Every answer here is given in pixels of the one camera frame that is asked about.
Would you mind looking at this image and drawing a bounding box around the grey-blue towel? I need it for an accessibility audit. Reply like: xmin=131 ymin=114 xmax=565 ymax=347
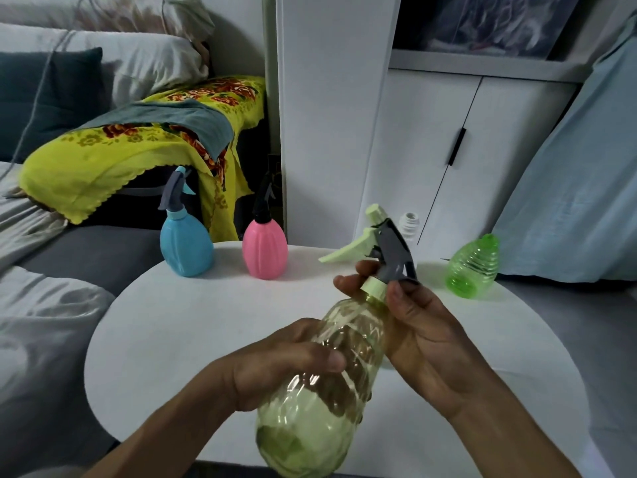
xmin=77 ymin=100 xmax=235 ymax=160

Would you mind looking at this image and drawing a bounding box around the plastic-wrapped patterned quilt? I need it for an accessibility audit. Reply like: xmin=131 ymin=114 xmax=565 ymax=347
xmin=393 ymin=0 xmax=581 ymax=60

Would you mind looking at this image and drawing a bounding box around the black sprayer head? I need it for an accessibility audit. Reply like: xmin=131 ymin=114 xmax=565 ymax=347
xmin=251 ymin=171 xmax=277 ymax=224

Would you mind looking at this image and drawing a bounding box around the yellow floral blanket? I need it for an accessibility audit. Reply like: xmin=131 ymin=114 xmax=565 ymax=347
xmin=19 ymin=76 xmax=266 ymax=243

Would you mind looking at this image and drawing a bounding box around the faded floral pillow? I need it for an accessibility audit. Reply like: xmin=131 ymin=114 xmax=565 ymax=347
xmin=0 ymin=0 xmax=216 ymax=38

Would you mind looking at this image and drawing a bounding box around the black bedside cabinet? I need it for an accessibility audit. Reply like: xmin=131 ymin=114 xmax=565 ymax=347
xmin=82 ymin=166 xmax=205 ymax=230

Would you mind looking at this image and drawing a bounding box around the pink plastic bottle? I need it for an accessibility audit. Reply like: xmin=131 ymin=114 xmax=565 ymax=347
xmin=242 ymin=218 xmax=289 ymax=281

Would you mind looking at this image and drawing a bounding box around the black speaker box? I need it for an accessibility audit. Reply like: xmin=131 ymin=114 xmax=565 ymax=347
xmin=267 ymin=153 xmax=283 ymax=195

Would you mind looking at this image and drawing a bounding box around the grey light-green sprayer head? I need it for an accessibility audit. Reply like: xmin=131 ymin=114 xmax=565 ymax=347
xmin=318 ymin=203 xmax=419 ymax=300

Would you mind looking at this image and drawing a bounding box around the bright green clear bottle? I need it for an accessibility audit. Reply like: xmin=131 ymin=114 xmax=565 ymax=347
xmin=445 ymin=233 xmax=500 ymax=299

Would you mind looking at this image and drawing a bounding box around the grey blue sprayer head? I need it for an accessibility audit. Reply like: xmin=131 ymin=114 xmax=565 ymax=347
xmin=158 ymin=165 xmax=196 ymax=212

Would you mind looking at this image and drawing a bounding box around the yellow-green clear bottle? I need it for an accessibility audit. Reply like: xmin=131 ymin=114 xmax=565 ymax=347
xmin=255 ymin=288 xmax=389 ymax=478

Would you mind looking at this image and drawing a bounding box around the white plastic bottle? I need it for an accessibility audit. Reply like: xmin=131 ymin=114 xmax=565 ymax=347
xmin=397 ymin=211 xmax=421 ymax=244

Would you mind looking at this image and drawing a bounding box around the blue plastic bottle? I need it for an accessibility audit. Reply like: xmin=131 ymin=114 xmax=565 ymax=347
xmin=159 ymin=207 xmax=215 ymax=278

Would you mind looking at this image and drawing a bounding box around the white wardrobe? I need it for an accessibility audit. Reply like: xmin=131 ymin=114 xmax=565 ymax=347
xmin=275 ymin=0 xmax=593 ymax=250

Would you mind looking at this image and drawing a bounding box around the white pillow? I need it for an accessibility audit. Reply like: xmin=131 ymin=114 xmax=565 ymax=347
xmin=0 ymin=22 xmax=210 ymax=110

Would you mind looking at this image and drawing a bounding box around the grey mattress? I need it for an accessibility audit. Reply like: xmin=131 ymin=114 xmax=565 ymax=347
xmin=17 ymin=226 xmax=163 ymax=297

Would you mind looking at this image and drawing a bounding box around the light blue cloth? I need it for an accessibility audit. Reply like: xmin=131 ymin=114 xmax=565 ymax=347
xmin=492 ymin=12 xmax=637 ymax=284

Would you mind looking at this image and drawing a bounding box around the dark blue cushion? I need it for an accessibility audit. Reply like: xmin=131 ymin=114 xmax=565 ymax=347
xmin=0 ymin=47 xmax=104 ymax=164

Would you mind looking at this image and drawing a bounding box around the person's left forearm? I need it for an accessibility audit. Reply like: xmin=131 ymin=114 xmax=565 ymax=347
xmin=82 ymin=362 xmax=259 ymax=478

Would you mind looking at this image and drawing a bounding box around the person's left hand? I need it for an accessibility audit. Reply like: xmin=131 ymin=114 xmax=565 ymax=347
xmin=218 ymin=318 xmax=347 ymax=414

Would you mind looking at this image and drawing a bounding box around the black wardrobe handle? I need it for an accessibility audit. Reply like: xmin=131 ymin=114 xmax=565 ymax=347
xmin=447 ymin=127 xmax=467 ymax=167

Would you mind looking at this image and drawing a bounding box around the person's right hand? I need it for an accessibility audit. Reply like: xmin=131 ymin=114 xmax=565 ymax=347
xmin=333 ymin=260 xmax=494 ymax=419

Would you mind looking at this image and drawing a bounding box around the grey patterned bedsheet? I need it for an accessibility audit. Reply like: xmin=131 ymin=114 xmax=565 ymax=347
xmin=0 ymin=161 xmax=116 ymax=478

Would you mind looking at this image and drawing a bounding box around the grey cable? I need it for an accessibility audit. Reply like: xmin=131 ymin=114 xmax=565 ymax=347
xmin=0 ymin=0 xmax=100 ymax=180

